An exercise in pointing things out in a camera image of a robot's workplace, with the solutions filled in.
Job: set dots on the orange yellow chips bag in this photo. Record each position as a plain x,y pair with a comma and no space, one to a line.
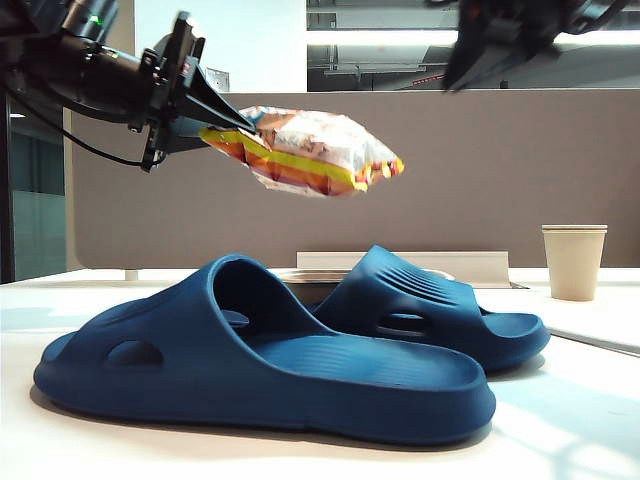
310,150

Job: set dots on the white divider support bracket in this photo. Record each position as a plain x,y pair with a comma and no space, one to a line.
131,275

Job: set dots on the red LED sign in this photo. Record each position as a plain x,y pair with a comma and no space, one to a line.
430,79

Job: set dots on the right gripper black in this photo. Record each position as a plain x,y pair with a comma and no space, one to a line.
505,25

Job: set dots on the silver wall plate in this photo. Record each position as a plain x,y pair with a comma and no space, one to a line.
220,80

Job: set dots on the fabric desk divider panel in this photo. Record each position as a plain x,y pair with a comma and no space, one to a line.
450,175

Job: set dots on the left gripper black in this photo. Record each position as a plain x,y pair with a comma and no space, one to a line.
167,85

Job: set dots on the white tray box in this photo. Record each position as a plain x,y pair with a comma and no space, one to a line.
480,267

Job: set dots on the beige paper cup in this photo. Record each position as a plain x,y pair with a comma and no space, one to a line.
575,227
575,265

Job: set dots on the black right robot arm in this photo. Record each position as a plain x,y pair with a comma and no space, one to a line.
600,12

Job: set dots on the blue rubber slipper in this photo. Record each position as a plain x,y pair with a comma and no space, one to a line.
425,310
225,360

